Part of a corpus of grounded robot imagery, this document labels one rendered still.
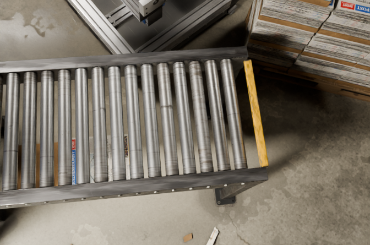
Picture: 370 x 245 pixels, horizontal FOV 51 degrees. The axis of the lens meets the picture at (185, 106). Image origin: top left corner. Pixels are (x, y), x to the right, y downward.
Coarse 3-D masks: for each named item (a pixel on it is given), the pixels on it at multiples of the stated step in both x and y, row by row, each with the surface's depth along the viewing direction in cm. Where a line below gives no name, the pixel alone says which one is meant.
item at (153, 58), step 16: (208, 48) 158; (224, 48) 159; (240, 48) 159; (0, 64) 151; (16, 64) 151; (32, 64) 151; (48, 64) 152; (64, 64) 152; (80, 64) 153; (96, 64) 153; (112, 64) 154; (128, 64) 154; (240, 64) 165
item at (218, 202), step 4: (216, 188) 220; (220, 188) 220; (216, 192) 219; (216, 196) 219; (220, 196) 219; (216, 200) 218; (220, 200) 218; (224, 200) 218; (228, 200) 218; (232, 200) 219; (236, 200) 219; (216, 204) 218; (220, 204) 217; (224, 204) 218; (228, 204) 218; (232, 204) 218
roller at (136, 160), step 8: (128, 72) 153; (136, 72) 155; (128, 80) 152; (136, 80) 153; (128, 88) 151; (136, 88) 152; (128, 96) 150; (136, 96) 151; (128, 104) 149; (136, 104) 150; (128, 112) 149; (136, 112) 148; (128, 120) 148; (136, 120) 147; (128, 128) 147; (136, 128) 146; (128, 136) 147; (136, 136) 145; (136, 144) 144; (136, 152) 143; (136, 160) 142; (136, 168) 142; (136, 176) 141
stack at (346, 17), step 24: (264, 0) 178; (288, 0) 167; (336, 0) 170; (360, 0) 167; (264, 24) 189; (312, 24) 180; (336, 24) 176; (360, 24) 173; (264, 48) 212; (312, 48) 201; (336, 48) 194; (360, 48) 190; (264, 72) 242; (288, 72) 232; (312, 72) 224; (336, 72) 218; (360, 72) 212; (360, 96) 241
